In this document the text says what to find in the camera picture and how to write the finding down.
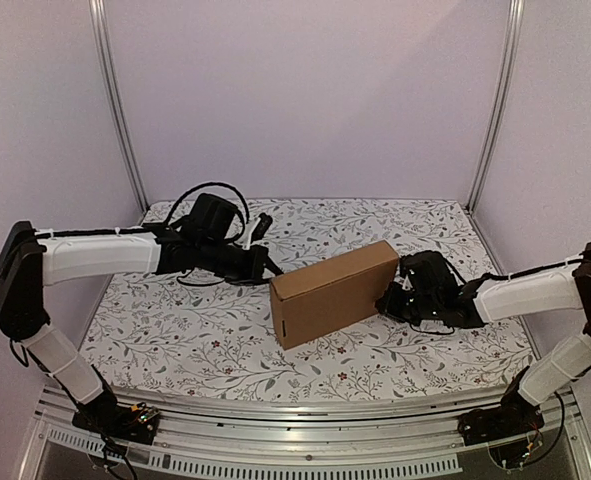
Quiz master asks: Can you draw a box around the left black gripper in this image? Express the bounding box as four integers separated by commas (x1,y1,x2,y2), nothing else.
197,236,284,287

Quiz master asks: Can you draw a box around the brown cardboard box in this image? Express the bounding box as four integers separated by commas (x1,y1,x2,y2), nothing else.
270,240,399,350

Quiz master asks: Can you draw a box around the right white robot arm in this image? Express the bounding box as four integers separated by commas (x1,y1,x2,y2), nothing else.
375,242,591,436

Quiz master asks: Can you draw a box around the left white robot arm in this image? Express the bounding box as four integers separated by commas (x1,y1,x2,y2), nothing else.
0,193,282,434

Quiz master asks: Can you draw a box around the floral patterned table mat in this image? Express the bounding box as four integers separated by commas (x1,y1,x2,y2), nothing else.
81,199,534,403

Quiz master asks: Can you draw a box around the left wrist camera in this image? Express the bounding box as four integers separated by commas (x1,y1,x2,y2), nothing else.
245,213,273,248

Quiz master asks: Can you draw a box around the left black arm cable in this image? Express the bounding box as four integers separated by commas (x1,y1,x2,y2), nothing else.
162,180,251,236

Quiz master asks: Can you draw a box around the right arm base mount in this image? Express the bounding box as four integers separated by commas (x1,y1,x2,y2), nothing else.
457,377,544,470

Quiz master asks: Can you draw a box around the aluminium front rail frame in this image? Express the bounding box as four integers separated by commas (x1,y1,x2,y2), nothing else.
18,386,591,479

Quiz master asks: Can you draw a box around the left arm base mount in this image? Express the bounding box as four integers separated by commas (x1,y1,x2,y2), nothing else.
72,391,161,445

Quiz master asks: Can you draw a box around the right aluminium corner post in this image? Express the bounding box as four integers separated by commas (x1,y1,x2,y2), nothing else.
466,0,525,216

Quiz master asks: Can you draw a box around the aluminium corner post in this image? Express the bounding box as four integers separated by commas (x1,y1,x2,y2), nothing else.
88,0,149,213
466,0,525,216

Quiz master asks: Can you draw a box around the left aluminium corner post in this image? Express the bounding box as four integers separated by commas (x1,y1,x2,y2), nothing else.
88,0,149,213

